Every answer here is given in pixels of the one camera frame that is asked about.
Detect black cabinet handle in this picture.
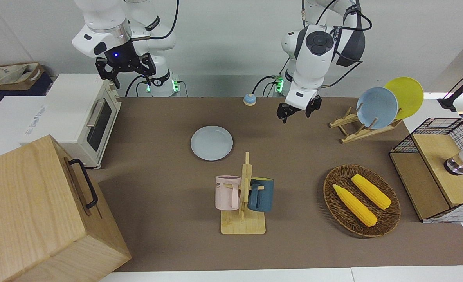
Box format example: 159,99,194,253
68,158,99,209

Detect brown cardboard box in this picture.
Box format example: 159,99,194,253
0,62,46,93

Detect brown wicker basket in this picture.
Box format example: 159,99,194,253
323,164,401,238

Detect light blue plate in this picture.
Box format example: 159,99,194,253
356,87,399,130

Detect white plastic bag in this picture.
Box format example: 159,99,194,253
0,64,33,85

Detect wire grid box wooden shelf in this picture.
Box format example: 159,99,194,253
389,117,463,224

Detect wooden mug tree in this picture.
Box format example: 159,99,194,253
220,152,266,235

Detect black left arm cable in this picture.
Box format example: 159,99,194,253
302,0,373,89

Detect pink mug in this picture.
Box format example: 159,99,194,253
215,175,242,211

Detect wooden plate rack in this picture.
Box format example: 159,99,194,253
329,107,403,144

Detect black base cable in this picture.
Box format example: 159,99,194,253
252,74,286,98
125,74,150,97

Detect black camera stand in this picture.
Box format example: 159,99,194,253
437,64,463,112

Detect white toaster oven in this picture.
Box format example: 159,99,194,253
20,73,122,170

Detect dark blue bin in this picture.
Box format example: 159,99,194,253
0,74,54,98

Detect long yellow corn cob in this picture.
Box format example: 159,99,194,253
333,184,378,228

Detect gray round plate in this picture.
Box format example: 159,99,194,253
190,125,234,161

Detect wooden drawer cabinet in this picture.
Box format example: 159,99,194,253
0,134,132,282

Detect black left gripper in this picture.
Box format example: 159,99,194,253
277,95,322,124

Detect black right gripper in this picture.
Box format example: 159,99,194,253
95,52,156,89

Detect yellow plate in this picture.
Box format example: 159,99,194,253
384,77,424,120

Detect silver toaster door handle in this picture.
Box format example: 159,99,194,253
87,99,106,127

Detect white printed box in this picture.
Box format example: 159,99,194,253
0,96,47,163

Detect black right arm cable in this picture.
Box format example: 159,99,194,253
132,0,179,40

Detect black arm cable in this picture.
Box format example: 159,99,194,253
302,0,373,89
132,0,179,40

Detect short yellow corn cob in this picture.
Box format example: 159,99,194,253
351,174,392,210

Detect teal mug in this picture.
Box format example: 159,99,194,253
248,177,274,213

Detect brown table mat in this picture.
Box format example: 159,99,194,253
97,96,463,273

